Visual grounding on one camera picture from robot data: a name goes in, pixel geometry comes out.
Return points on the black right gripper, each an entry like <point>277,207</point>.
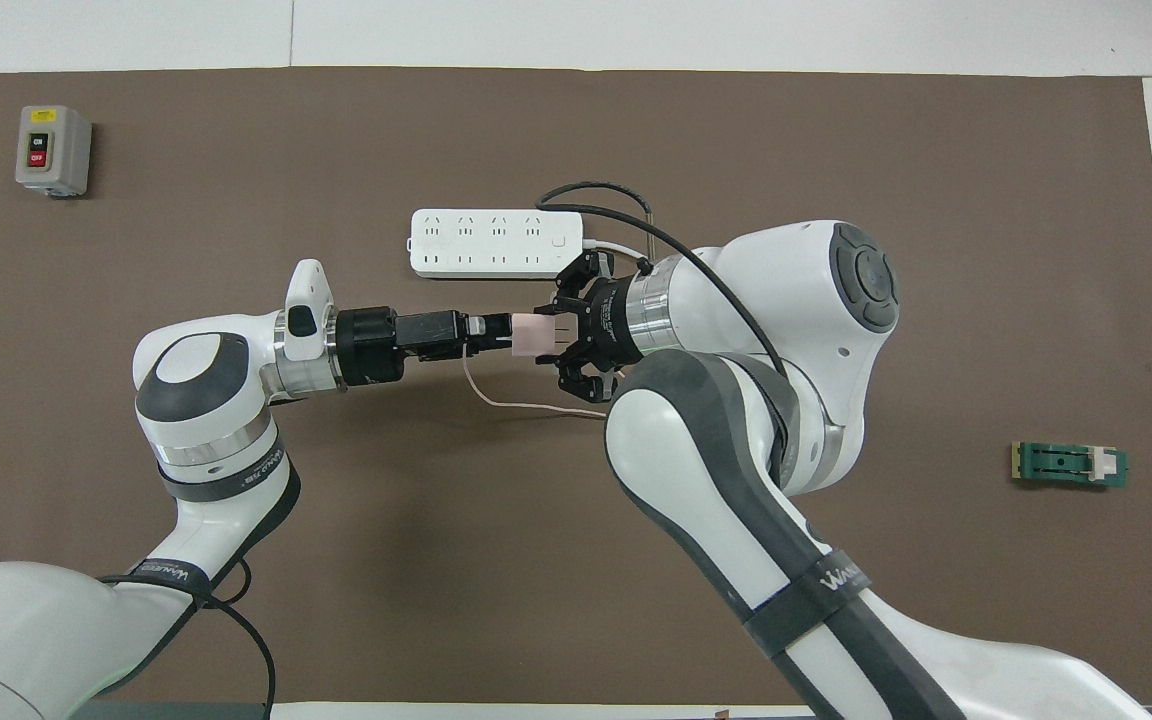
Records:
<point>608,325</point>

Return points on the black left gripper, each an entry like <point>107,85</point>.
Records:
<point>371,345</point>

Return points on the pink charger adapter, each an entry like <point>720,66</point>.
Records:
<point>534,336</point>

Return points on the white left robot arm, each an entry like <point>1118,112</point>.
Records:
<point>206,400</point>

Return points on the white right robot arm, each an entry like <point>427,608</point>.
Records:
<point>716,450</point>

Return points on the white power strip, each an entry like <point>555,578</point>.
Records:
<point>496,243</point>

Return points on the brown table mat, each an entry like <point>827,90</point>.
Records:
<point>436,560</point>

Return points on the grey on-off switch box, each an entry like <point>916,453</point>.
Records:
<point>54,150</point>

